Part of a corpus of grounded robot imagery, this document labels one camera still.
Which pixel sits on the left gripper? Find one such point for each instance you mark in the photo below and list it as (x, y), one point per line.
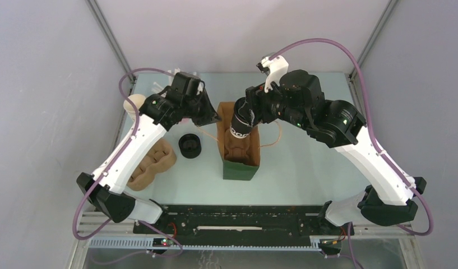
(210, 114)

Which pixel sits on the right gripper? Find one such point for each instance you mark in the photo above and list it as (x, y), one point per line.
(256, 97)

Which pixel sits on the black sleeved paper cup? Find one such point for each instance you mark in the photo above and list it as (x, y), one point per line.
(237, 129)

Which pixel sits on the single brown cup carrier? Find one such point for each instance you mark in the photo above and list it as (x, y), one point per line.
(236, 149)

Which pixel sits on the green paper bag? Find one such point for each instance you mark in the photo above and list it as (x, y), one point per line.
(238, 171)

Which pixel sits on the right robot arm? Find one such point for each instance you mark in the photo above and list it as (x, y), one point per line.
(297, 99)

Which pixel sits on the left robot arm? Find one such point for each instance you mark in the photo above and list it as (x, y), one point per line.
(104, 188)

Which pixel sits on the stack of black lids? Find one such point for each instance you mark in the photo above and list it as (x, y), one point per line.
(190, 145)

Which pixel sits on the white wrapped straws bundle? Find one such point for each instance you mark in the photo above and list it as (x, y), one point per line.
(158, 87)

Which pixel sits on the brown cardboard cup carrier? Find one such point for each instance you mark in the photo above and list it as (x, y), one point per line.
(159, 159)

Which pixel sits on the stack of paper cups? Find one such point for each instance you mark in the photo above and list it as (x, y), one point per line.
(132, 110)

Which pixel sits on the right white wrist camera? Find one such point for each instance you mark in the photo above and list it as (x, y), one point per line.
(274, 67)

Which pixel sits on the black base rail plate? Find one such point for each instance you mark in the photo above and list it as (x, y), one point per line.
(248, 226)

